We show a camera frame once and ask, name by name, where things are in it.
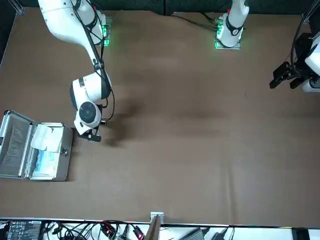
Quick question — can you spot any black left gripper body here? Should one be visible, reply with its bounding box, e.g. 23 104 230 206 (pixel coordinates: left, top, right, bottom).
289 32 313 81

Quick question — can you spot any white triangular bandage packet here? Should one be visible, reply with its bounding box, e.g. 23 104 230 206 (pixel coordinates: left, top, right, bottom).
30 123 64 153

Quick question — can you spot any aluminium medical kit case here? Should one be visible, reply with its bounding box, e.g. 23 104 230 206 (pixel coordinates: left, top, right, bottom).
0 109 75 182

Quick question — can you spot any blue face mask packet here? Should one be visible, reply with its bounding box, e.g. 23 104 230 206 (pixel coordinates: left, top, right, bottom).
31 147 61 179

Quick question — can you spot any small red-lit circuit board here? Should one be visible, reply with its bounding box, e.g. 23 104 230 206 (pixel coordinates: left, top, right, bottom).
132 225 146 240
99 221 118 238

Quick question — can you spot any black labelled power adapter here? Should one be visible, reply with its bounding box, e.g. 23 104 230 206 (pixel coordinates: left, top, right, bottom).
5 219 43 240

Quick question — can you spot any black side panel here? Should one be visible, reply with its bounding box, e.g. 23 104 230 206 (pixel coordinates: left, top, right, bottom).
0 0 17 67

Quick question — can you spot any grey power adapter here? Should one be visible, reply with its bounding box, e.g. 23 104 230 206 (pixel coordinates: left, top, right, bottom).
179 227 210 240

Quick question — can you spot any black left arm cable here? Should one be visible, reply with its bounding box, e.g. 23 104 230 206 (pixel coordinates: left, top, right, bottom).
290 0 320 76

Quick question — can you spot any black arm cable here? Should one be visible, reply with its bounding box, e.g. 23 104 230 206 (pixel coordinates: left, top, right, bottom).
71 0 116 126
290 0 320 76

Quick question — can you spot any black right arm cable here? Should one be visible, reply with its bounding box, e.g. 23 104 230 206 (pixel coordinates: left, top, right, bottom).
71 0 116 126

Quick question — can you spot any black base power cable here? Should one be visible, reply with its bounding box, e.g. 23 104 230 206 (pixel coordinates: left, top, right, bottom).
170 11 221 33

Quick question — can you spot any aluminium camera post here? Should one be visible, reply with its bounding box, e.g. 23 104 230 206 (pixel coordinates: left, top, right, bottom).
146 211 165 240

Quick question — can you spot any aluminium frame profile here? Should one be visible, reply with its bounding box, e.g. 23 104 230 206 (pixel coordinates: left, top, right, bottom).
13 4 25 17

